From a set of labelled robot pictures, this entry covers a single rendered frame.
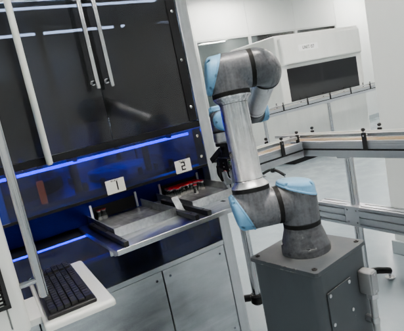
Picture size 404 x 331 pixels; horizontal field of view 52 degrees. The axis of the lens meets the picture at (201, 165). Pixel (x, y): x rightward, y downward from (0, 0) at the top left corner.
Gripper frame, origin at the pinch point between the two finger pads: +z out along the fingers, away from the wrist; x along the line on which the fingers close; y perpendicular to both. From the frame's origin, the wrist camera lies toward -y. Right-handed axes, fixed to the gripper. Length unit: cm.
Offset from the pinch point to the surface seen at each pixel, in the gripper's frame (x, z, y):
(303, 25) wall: 577, -139, -484
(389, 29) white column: 144, -57, -12
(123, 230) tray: -51, 2, 1
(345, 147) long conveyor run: 82, 2, -5
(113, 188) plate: -42.3, -9.6, -24.4
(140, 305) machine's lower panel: -42, 45, -25
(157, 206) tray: -28.4, 1.6, -14.9
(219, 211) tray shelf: -16.6, 3.6, 15.2
